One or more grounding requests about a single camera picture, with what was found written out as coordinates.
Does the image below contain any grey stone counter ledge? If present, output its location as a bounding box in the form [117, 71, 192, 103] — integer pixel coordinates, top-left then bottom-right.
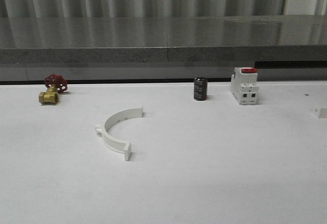
[1, 15, 326, 83]

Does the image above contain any white plastic piece at edge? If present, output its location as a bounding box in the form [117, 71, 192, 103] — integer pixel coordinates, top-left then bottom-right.
[313, 107, 327, 118]

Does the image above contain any brass valve red handwheel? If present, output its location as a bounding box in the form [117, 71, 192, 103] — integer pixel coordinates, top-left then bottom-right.
[38, 74, 67, 104]

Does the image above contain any white circuit breaker red switch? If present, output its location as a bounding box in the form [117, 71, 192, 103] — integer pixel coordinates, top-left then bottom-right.
[231, 67, 259, 105]

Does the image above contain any white half pipe clamp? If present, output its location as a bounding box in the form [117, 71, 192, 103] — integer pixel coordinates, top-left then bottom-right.
[95, 107, 143, 161]

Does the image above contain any black cylindrical capacitor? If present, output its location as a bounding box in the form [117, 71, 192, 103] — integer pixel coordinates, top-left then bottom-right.
[193, 77, 207, 101]

